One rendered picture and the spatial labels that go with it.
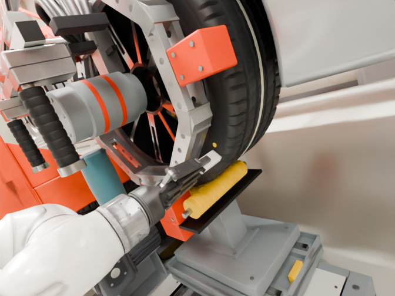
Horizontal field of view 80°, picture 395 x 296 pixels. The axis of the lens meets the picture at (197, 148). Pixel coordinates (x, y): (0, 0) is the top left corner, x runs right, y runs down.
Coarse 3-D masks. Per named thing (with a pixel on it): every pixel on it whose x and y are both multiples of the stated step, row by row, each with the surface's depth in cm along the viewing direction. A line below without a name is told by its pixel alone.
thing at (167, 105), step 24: (120, 24) 75; (120, 48) 70; (144, 48) 65; (96, 72) 82; (144, 72) 74; (168, 96) 66; (144, 120) 94; (168, 120) 71; (144, 144) 87; (168, 144) 88
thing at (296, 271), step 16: (304, 240) 87; (320, 240) 85; (288, 256) 84; (304, 256) 79; (320, 256) 84; (176, 272) 96; (192, 272) 93; (288, 272) 78; (304, 272) 76; (192, 288) 91; (208, 288) 81; (224, 288) 81; (272, 288) 70; (288, 288) 72; (304, 288) 75
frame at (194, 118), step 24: (96, 0) 57; (120, 0) 45; (144, 0) 42; (144, 24) 43; (168, 24) 44; (168, 48) 43; (168, 72) 44; (192, 96) 49; (192, 120) 46; (120, 144) 84; (192, 144) 51; (144, 168) 79
